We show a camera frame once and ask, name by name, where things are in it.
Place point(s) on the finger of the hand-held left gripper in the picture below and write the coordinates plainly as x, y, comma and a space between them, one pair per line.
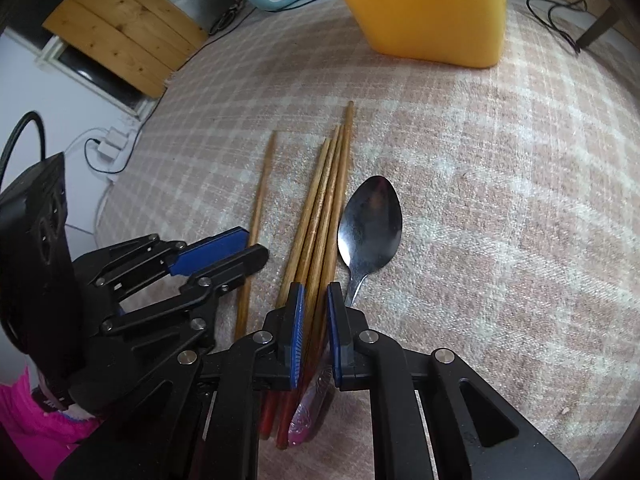
210, 252
235, 265

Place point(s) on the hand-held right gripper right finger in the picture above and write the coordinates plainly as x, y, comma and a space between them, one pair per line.
336, 340

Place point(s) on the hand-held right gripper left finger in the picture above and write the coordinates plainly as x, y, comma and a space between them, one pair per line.
297, 340

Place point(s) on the yellow plastic container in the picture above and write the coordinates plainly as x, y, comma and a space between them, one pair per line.
425, 10

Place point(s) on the person's left forearm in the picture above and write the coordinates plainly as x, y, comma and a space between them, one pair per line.
30, 425

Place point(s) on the white power strip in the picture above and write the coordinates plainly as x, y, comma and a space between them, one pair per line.
112, 147

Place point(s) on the plaid tablecloth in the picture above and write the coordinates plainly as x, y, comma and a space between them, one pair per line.
500, 185

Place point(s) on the pine plank board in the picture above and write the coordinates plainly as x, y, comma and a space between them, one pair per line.
125, 25

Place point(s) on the black tripod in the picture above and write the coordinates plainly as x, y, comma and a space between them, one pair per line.
597, 30

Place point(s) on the white window rail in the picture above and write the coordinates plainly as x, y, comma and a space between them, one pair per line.
50, 52

